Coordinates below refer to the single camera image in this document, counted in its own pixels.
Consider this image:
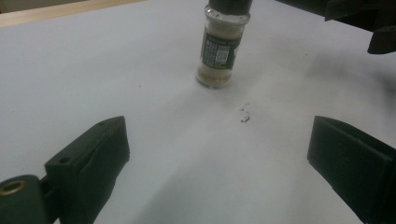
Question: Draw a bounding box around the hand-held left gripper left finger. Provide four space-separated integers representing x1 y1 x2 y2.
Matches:
44 115 131 224

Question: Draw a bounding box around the white board table cover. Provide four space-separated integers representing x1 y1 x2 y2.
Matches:
0 0 396 224

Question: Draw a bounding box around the glass spice bottle black lid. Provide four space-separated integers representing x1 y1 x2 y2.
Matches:
195 0 254 91

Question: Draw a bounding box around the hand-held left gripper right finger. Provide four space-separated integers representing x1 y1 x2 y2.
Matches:
306 115 396 224

